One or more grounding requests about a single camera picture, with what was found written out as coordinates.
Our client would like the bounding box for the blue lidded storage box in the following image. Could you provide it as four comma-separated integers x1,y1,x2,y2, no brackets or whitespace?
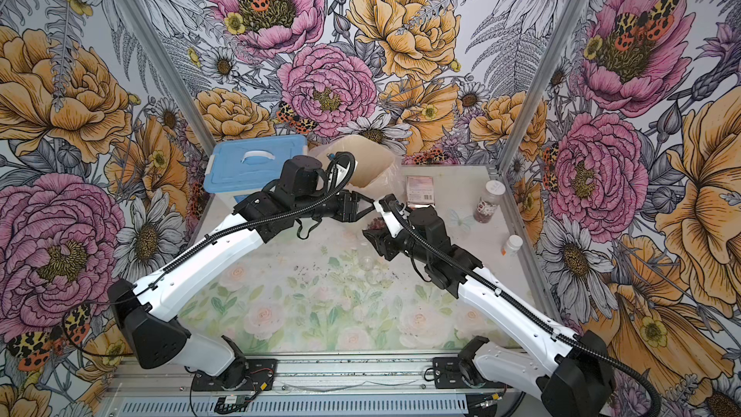
204,134,308,206

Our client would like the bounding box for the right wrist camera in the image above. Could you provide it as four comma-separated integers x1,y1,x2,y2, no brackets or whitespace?
374,194,404,237

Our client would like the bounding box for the small white pill bottle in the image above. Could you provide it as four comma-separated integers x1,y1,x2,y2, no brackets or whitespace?
501,235,524,256

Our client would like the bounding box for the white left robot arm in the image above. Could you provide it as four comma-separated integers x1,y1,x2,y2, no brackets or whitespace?
108,152,379,390

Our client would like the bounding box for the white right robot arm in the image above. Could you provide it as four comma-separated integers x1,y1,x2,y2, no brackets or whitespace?
364,195,617,416

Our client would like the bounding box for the clear jar with dried flowers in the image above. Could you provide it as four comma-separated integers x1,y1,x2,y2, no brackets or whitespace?
356,244,381,278

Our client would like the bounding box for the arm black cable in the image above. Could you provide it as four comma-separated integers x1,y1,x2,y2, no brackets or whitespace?
384,196,662,417
152,151,357,285

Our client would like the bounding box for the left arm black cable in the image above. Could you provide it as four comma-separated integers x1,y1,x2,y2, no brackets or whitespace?
152,151,357,285

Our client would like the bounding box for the pink tea packet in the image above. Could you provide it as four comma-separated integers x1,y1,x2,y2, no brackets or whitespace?
406,176,435,208

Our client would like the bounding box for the tall jar with white lid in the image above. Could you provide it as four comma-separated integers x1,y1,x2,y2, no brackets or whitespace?
473,180,507,223

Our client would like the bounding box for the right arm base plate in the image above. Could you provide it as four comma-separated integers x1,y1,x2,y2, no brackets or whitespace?
423,356,507,390

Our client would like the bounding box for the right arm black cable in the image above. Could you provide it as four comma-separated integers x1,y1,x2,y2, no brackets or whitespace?
384,196,662,417

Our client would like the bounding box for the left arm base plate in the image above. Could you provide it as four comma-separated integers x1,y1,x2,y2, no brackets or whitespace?
192,358,278,392

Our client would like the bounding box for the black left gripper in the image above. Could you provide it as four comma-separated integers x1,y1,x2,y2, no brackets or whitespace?
294,187,376,223

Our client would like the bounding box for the bin with plastic liner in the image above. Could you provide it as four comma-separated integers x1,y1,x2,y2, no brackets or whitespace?
309,134,405,199

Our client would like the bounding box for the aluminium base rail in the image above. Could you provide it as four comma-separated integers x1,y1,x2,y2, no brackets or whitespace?
103,352,615,417

